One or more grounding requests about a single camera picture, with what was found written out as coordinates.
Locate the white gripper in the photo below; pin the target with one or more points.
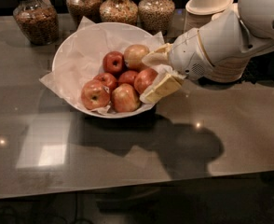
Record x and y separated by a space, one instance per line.
186 55

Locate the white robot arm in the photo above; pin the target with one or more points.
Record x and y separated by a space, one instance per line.
257 20

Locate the red apple right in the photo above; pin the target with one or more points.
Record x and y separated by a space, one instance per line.
144 79

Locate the yellow-red apple back right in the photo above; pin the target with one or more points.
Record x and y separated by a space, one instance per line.
133 56

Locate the small red apple centre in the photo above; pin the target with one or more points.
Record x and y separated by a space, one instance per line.
127 77

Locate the red-yellow apple front centre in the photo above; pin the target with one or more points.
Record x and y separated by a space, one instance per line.
125 99

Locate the red-yellow apple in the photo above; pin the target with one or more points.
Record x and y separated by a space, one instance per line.
94 95
125 99

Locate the red apple back left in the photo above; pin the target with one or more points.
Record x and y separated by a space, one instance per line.
113 63

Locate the red apple middle left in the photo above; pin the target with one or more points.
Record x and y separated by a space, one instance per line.
108 80

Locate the red-yellow apple front left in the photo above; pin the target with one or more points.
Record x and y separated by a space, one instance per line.
94 95

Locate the white bowl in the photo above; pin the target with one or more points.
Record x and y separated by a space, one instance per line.
81 47

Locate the glass cereal jar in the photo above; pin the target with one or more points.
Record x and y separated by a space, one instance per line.
156 15
124 11
38 20
84 8

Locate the front stack of paper bowls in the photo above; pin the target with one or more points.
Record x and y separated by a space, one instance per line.
225 51

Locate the stack of paper bowls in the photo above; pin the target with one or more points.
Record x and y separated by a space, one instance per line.
225 51
200 12

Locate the white paper liner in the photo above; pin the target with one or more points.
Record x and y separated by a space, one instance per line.
78 62

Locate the back stack of paper bowls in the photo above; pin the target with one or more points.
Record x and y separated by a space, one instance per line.
200 12

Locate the glass cereal jar far left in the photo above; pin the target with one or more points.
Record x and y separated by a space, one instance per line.
38 20

